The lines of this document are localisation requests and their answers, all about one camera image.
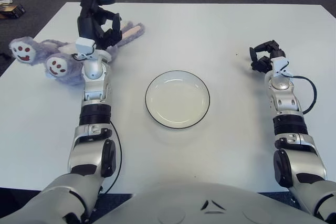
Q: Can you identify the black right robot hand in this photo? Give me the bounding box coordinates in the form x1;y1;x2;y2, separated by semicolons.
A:
249;39;292;78

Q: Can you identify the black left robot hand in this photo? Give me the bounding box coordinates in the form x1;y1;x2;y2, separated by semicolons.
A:
75;0;123;61

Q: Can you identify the purple plush bunny doll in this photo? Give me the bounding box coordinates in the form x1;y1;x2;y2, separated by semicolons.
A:
8;22;146;86

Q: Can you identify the white plate with black rim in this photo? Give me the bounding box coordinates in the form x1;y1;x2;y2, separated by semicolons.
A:
145;70;211;131

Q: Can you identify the dark brown box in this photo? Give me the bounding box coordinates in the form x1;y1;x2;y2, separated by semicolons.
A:
0;3;26;20

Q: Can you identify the grey robot torso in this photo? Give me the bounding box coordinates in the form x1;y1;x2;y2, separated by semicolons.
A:
86;182;336;224

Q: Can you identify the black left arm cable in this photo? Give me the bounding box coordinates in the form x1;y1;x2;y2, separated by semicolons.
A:
101;120;123;195

